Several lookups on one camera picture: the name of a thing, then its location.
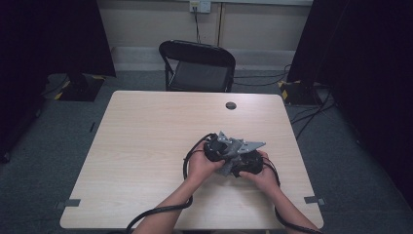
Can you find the person's right hand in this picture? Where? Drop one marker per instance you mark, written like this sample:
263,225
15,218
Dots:
266,177

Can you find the black curtain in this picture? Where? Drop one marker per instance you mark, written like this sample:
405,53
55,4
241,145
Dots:
48,39
367,65

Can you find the black folding chair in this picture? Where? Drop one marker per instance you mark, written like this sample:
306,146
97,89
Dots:
198,74

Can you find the white wall outlet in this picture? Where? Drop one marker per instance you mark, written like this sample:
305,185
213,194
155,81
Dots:
200,6

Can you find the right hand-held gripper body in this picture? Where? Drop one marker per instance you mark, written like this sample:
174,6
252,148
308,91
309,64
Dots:
251,162

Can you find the person's left hand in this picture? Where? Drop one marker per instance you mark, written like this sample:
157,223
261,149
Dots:
199,165

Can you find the gray tape mark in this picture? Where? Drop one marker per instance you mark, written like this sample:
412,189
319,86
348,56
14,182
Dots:
69,203
313,200

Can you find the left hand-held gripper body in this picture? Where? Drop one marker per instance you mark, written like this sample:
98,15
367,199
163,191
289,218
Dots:
214,148

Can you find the black stand base yellow stripes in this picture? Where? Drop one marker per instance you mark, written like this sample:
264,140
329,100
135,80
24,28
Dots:
81,89
297,92

